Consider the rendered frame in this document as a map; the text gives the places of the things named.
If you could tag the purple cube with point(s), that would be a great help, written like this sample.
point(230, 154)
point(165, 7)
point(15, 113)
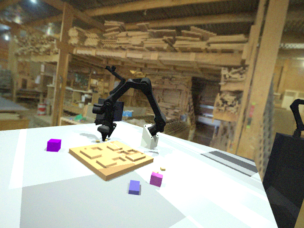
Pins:
point(54, 145)

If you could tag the pink cube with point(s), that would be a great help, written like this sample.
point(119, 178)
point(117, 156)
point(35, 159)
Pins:
point(156, 179)

